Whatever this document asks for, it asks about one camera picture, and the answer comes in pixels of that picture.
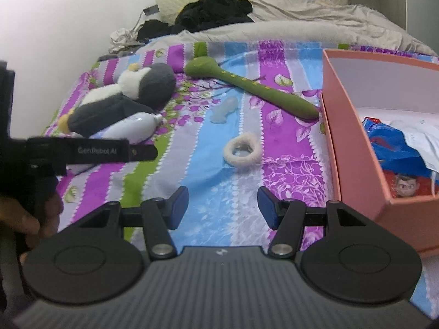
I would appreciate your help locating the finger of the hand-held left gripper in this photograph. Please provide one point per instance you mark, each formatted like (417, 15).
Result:
(85, 150)

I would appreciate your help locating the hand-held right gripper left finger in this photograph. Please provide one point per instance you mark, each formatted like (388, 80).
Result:
(178, 209)

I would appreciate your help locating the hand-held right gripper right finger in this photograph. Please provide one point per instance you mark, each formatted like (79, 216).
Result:
(267, 209)

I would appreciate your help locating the fuzzy white scrunchie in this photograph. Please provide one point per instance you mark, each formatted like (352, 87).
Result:
(229, 154)

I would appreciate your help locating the orange cardboard box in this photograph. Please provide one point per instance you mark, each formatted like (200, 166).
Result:
(349, 164)

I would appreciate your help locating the blue red plastic bag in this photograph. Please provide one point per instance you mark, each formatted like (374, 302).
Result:
(394, 150)

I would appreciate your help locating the white paper sheet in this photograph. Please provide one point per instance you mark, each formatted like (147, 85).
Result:
(422, 140)

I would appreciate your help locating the person's left hand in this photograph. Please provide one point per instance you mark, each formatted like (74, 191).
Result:
(17, 217)

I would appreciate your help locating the striped floral bedsheet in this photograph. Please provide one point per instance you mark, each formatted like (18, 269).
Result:
(212, 178)

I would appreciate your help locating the grey penguin plush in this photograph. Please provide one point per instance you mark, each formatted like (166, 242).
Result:
(113, 109)

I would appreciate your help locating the translucent pale blue toy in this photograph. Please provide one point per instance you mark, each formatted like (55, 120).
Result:
(224, 109)

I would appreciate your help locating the crumpled white cloth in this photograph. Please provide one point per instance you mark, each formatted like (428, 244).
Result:
(121, 39)

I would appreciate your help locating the small black cloth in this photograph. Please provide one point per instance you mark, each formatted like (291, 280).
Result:
(152, 29)

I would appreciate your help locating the green plush snake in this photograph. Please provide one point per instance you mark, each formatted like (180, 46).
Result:
(202, 67)

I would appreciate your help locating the grey duvet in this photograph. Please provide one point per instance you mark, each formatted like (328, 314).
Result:
(308, 27)

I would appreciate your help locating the black clothing pile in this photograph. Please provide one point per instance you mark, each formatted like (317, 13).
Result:
(212, 10)

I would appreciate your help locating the dark wall socket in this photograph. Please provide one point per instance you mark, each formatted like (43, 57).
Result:
(150, 9)

